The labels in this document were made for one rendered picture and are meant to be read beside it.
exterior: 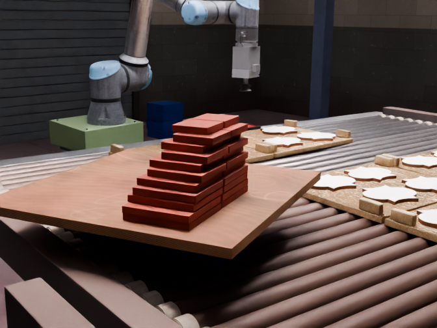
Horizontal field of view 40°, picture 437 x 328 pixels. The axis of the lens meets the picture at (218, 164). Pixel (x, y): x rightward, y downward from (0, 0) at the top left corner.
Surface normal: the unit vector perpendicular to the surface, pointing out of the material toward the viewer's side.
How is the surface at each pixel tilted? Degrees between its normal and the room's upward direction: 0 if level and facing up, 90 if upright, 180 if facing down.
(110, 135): 90
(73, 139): 90
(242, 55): 90
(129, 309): 0
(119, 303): 0
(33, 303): 0
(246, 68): 90
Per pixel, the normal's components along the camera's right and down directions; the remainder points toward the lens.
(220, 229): 0.01, -0.97
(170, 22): 0.69, 0.18
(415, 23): -0.73, 0.15
